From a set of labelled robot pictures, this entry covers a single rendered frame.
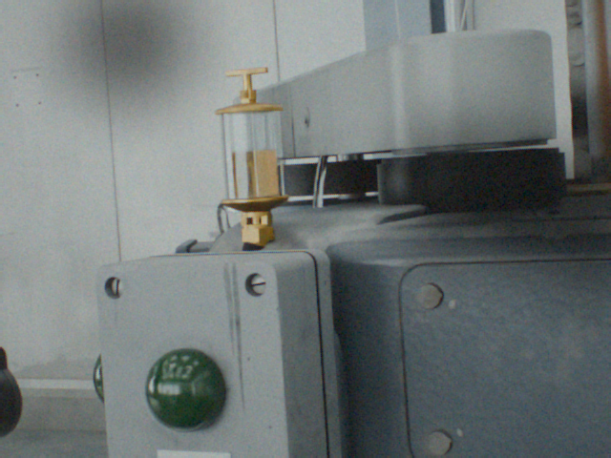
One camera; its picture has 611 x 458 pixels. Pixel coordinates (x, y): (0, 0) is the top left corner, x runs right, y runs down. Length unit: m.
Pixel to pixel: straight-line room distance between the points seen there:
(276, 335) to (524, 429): 0.10
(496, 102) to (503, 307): 0.15
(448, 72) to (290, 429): 0.21
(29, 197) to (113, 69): 0.88
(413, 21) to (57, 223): 2.44
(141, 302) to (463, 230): 0.12
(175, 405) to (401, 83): 0.22
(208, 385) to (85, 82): 6.41
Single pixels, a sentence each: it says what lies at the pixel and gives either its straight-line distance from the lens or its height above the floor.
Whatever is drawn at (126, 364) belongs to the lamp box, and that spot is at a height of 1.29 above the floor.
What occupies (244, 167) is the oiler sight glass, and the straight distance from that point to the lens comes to 0.52.
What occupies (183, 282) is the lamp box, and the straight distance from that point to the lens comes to 0.45.
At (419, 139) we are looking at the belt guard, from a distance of 0.59.
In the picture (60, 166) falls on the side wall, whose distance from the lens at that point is 6.93.
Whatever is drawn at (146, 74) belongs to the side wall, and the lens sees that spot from 6.62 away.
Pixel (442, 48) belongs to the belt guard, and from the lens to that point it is 0.58.
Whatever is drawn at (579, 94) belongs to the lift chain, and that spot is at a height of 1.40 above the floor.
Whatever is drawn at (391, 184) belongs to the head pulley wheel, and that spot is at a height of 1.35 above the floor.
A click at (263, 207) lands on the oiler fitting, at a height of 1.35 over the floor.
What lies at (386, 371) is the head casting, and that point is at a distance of 0.48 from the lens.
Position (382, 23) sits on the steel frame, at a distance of 5.56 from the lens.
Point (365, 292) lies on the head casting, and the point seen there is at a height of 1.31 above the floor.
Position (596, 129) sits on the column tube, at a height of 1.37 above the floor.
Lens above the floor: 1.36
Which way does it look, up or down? 3 degrees down
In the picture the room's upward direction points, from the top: 4 degrees counter-clockwise
